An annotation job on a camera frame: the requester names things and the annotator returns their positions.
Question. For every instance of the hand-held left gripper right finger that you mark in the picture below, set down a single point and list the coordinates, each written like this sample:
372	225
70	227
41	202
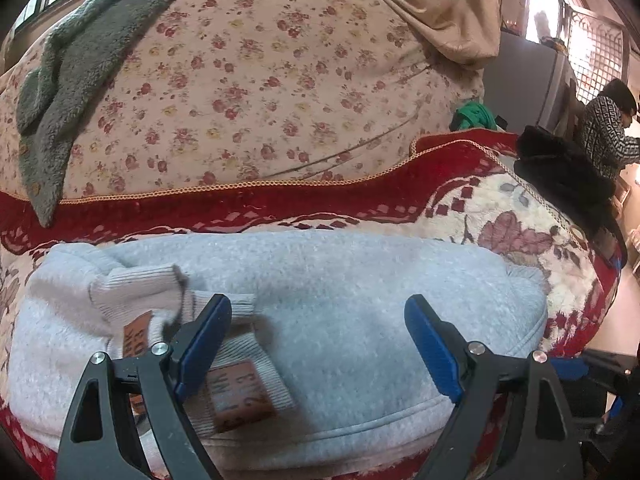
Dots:
432	350

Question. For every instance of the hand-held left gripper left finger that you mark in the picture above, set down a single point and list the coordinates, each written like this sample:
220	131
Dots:
202	345

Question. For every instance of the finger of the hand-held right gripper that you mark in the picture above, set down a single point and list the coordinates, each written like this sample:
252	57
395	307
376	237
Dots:
572	369

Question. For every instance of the light grey sweatshirt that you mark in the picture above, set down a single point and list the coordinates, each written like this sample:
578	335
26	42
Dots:
325	290

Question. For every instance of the red and white floral blanket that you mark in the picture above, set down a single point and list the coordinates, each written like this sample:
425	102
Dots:
475	220

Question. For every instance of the black garment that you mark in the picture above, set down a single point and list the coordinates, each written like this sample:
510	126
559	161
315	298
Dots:
560	170

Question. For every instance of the green cloth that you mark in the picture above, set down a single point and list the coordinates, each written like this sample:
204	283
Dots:
472	117

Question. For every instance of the floral print quilt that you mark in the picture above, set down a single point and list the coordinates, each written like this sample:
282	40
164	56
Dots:
275	85

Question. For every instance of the grey cabinet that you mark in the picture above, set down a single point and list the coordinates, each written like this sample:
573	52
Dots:
525	80

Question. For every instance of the grey-green fleece garment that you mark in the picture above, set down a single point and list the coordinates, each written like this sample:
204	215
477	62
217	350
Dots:
85	50

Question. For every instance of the window grille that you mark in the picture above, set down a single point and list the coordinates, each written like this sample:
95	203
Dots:
597	50

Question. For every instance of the beige curtain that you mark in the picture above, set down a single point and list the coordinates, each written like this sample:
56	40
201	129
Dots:
460	15

